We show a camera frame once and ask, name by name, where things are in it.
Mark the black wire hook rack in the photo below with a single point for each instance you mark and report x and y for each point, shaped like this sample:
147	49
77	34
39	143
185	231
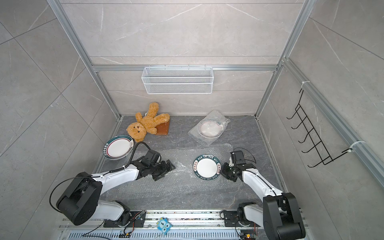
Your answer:
313	136

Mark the brown teddy bear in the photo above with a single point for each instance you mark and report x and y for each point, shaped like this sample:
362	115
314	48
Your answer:
148	124

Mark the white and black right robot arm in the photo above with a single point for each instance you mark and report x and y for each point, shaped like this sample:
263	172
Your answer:
280	214

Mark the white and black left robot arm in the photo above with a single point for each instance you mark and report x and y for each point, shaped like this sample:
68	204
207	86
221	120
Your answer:
80	201

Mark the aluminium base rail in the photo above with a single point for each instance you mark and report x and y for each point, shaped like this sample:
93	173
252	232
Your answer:
186	225

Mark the blue cartoon toy figure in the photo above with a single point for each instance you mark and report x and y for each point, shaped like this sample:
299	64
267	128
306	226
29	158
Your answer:
164	225

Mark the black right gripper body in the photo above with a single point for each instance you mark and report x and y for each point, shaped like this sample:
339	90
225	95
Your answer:
229	171

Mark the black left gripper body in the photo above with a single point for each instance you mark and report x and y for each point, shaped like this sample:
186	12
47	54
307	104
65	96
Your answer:
159	170

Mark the white wire mesh basket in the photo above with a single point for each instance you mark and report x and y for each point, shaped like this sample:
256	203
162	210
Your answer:
178	80

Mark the bubble plate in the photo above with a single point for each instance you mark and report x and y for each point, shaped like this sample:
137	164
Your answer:
207	167
209	129
118	147

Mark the brown wooden block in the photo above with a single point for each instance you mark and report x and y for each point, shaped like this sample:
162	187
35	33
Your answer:
163	129

